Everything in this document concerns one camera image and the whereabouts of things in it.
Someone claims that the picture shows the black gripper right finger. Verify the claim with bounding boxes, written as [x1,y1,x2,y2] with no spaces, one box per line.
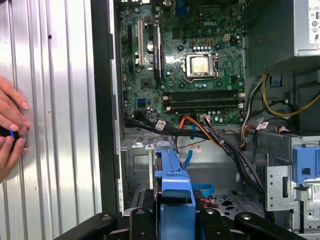
[194,189,320,240]

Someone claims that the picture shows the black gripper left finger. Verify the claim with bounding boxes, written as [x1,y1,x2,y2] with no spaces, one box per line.
[53,188,160,240]

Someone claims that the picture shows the orange power wire black plug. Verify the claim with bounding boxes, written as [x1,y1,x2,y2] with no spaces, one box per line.
[199,197,218,208]

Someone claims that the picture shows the hard disk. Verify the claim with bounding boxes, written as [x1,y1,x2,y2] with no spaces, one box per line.
[152,140,197,240]

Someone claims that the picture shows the blue data wire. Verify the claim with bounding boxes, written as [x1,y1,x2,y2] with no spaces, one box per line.
[184,144,216,199]

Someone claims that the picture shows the round black tool blue ring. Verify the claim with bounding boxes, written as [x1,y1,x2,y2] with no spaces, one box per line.
[0,125,21,141]

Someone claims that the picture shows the metal disk bay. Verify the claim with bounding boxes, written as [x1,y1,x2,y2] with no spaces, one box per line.
[121,133,267,226]

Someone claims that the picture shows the person's right hand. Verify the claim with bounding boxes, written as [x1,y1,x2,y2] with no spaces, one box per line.
[0,136,30,183]

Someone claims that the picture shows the person's left hand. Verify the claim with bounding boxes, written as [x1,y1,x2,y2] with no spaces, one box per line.
[0,75,31,136]

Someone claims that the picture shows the metal optical drive cage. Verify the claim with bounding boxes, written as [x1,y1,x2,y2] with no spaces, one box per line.
[264,132,320,235]

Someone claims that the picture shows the blue plastic drive latch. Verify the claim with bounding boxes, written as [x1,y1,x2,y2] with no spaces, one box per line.
[291,146,320,185]

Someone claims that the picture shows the black open PC case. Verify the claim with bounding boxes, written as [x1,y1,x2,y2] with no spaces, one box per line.
[91,0,320,240]

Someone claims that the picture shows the black RAM slot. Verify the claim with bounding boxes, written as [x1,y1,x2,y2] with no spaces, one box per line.
[162,90,245,101]

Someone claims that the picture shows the green motherboard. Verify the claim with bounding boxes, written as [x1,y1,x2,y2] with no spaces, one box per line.
[119,0,247,131]

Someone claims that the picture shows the black CPU socket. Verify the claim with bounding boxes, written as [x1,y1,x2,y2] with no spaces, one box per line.
[181,51,221,83]

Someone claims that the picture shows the silver CPU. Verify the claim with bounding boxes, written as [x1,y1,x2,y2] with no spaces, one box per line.
[189,55,210,76]

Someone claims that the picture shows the black expansion slot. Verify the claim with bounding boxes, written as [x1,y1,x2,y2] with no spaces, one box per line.
[126,23,134,73]

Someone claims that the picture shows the white expansion slot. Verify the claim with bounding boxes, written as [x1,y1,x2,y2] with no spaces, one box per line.
[136,19,145,68]

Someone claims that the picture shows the grey power supply unit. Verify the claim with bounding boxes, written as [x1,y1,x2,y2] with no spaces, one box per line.
[242,0,320,73]

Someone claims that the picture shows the blue VGA port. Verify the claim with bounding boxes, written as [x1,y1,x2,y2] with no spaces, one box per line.
[174,0,187,16]

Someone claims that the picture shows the black cable bundle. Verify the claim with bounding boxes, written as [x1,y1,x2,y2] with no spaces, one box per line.
[123,116,267,201]

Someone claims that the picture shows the yellow and black wires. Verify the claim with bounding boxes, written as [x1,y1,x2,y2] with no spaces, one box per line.
[246,73,320,120]

